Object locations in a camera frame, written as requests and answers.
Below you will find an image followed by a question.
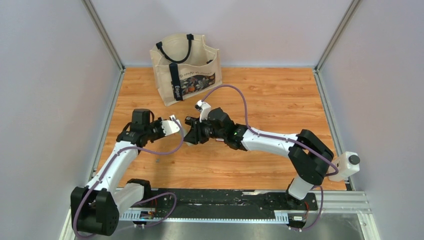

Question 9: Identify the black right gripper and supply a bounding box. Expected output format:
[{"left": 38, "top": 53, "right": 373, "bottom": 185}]
[{"left": 184, "top": 116, "right": 226, "bottom": 146}]

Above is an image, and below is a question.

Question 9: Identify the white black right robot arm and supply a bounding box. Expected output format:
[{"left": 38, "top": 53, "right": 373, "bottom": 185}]
[{"left": 184, "top": 105, "right": 334, "bottom": 210}]

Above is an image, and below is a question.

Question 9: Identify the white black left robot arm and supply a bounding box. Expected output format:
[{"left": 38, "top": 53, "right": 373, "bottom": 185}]
[{"left": 70, "top": 108, "right": 180, "bottom": 238}]

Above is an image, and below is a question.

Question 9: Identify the cream canvas tote bag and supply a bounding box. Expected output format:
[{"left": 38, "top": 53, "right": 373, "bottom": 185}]
[{"left": 149, "top": 33, "right": 223, "bottom": 107}]

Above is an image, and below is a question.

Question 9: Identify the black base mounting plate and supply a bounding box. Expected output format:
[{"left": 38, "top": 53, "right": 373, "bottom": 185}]
[{"left": 120, "top": 188, "right": 320, "bottom": 223}]

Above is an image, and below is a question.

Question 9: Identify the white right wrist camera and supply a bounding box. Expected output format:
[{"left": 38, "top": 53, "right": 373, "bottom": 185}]
[{"left": 195, "top": 100, "right": 212, "bottom": 123}]

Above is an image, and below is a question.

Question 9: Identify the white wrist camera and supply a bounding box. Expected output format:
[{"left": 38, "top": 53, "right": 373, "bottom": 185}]
[
  {"left": 195, "top": 100, "right": 212, "bottom": 123},
  {"left": 161, "top": 114, "right": 181, "bottom": 136}
]

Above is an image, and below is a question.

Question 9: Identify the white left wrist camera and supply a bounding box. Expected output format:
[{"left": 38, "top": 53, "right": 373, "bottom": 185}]
[{"left": 161, "top": 114, "right": 181, "bottom": 136}]

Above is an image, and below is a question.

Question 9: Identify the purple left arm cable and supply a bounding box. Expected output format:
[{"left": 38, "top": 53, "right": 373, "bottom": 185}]
[{"left": 72, "top": 115, "right": 185, "bottom": 239}]

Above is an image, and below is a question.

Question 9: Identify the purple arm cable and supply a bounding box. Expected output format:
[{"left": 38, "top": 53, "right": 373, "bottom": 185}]
[
  {"left": 72, "top": 115, "right": 185, "bottom": 239},
  {"left": 201, "top": 84, "right": 339, "bottom": 232}
]

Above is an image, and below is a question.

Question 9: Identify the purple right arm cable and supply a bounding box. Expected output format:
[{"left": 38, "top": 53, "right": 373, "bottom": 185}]
[{"left": 201, "top": 84, "right": 339, "bottom": 232}]

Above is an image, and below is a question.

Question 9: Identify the aluminium frame rail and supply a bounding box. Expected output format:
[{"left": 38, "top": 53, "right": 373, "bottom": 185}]
[{"left": 67, "top": 187, "right": 372, "bottom": 224}]

